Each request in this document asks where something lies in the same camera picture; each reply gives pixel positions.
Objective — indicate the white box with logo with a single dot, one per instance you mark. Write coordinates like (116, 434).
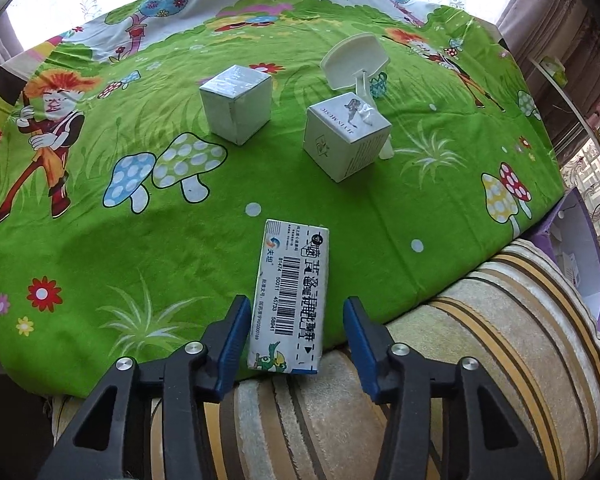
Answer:
(345, 145)

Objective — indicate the striped plush blanket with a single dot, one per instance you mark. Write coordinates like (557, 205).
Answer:
(505, 335)

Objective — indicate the white shelf board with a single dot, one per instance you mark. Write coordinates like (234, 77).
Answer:
(567, 95)

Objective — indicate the mauve patterned curtain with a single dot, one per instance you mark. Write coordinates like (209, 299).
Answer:
(545, 0)

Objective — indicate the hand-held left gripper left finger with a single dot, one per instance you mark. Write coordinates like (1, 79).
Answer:
(230, 345)

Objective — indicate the purple cardboard box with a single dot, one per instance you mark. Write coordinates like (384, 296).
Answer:
(577, 240)

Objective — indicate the small white printed box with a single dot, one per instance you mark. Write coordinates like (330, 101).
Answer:
(571, 267)

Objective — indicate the green cartoon printed cloth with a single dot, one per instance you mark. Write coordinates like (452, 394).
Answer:
(130, 240)

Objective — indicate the white blue barcode box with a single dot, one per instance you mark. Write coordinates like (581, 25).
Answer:
(290, 285)

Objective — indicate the brown pleated curtain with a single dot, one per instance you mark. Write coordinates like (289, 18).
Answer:
(0, 40)

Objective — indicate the white cube box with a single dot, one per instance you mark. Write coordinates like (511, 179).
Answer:
(235, 105)

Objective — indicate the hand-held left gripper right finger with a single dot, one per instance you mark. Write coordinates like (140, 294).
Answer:
(362, 350)

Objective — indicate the green and white packet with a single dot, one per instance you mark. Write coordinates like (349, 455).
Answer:
(554, 71)

